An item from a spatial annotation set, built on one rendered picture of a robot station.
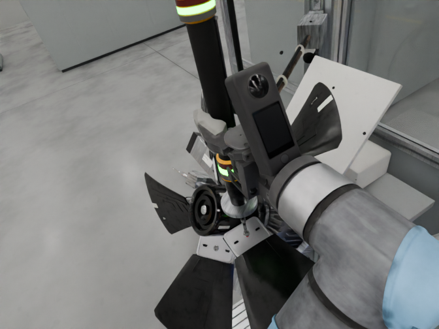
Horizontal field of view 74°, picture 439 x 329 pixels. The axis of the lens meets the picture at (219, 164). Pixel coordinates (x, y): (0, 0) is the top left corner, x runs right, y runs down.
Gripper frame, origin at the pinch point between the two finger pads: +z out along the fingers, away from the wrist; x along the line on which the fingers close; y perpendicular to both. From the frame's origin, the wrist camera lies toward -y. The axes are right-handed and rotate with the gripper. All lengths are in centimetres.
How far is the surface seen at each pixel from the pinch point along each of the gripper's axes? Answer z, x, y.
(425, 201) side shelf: -8, 64, 64
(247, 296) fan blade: -13.3, -7.0, 33.4
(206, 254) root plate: 3.8, -8.8, 40.1
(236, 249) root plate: -4.5, -3.7, 31.9
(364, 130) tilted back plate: -1.1, 35.7, 23.1
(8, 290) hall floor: 135, -128, 152
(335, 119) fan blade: -9.6, 16.1, 6.0
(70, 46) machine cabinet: 553, -8, 119
